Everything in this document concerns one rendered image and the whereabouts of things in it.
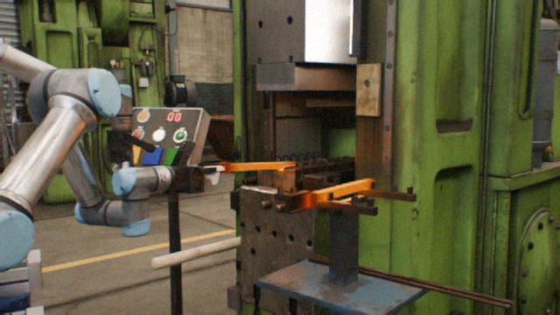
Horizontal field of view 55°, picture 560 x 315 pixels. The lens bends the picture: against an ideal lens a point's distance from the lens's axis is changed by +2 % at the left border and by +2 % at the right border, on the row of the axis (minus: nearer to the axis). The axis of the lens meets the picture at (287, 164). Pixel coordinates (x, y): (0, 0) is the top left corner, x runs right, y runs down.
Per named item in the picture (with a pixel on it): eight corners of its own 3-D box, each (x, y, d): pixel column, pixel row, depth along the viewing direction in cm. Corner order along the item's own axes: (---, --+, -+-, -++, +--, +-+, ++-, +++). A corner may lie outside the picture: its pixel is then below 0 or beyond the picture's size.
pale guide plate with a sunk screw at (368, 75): (377, 116, 173) (378, 63, 170) (355, 115, 179) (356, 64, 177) (381, 115, 174) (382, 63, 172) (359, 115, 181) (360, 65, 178)
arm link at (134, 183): (109, 197, 149) (109, 167, 149) (145, 193, 157) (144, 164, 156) (123, 200, 144) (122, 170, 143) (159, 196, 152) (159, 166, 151)
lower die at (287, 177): (294, 192, 186) (294, 168, 185) (256, 185, 200) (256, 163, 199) (366, 178, 216) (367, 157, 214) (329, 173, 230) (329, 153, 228)
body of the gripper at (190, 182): (192, 189, 169) (158, 193, 160) (192, 162, 168) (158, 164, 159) (206, 192, 163) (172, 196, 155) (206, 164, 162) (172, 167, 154)
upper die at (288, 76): (295, 90, 181) (295, 62, 180) (255, 90, 195) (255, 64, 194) (367, 90, 211) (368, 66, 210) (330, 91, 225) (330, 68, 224)
